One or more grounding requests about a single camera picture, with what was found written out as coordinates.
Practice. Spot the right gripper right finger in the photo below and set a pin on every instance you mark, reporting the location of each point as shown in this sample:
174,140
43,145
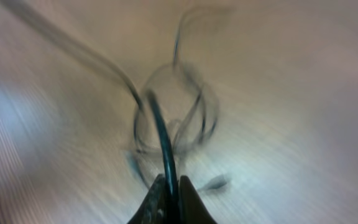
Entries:
192,208

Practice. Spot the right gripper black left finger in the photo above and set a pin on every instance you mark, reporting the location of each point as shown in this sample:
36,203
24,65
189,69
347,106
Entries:
152,209

